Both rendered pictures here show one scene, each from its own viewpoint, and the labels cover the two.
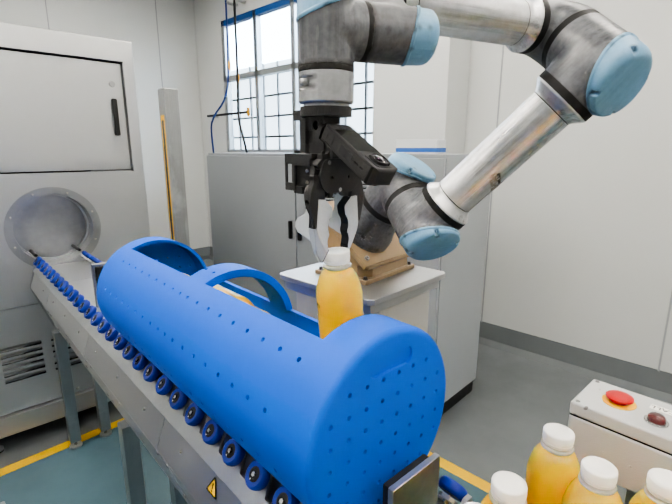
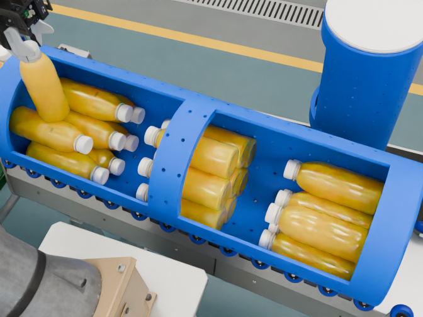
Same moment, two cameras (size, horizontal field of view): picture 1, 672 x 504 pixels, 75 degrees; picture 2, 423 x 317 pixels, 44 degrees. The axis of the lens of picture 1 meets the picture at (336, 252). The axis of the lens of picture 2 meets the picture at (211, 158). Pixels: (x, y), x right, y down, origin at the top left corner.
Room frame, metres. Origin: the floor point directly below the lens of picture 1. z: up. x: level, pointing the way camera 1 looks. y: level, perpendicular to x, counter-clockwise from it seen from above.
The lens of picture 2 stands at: (1.42, 0.10, 2.03)
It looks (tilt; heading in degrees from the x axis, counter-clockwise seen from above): 59 degrees down; 164
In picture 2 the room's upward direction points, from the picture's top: 8 degrees counter-clockwise
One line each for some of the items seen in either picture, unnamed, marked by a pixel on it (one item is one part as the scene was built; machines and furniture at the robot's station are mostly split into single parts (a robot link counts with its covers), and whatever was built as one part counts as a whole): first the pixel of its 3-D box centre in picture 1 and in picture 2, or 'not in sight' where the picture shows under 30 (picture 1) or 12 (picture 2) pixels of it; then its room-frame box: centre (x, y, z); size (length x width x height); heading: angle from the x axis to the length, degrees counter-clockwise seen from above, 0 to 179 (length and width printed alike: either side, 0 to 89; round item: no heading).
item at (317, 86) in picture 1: (324, 91); not in sight; (0.63, 0.02, 1.54); 0.08 x 0.08 x 0.05
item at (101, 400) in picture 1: (98, 380); not in sight; (2.05, 1.22, 0.31); 0.06 x 0.06 x 0.63; 42
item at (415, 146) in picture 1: (420, 146); not in sight; (2.47, -0.46, 1.48); 0.24 x 0.12 x 0.08; 54
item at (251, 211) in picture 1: (323, 257); not in sight; (3.04, 0.09, 0.72); 2.15 x 0.54 x 1.45; 46
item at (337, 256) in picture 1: (336, 256); (28, 50); (0.62, 0.00, 1.31); 0.04 x 0.04 x 0.02
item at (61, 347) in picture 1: (67, 390); not in sight; (1.96, 1.32, 0.31); 0.06 x 0.06 x 0.63; 42
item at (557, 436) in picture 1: (558, 436); not in sight; (0.53, -0.30, 1.08); 0.04 x 0.04 x 0.02
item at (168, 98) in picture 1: (184, 294); not in sight; (1.83, 0.66, 0.85); 0.06 x 0.06 x 1.70; 42
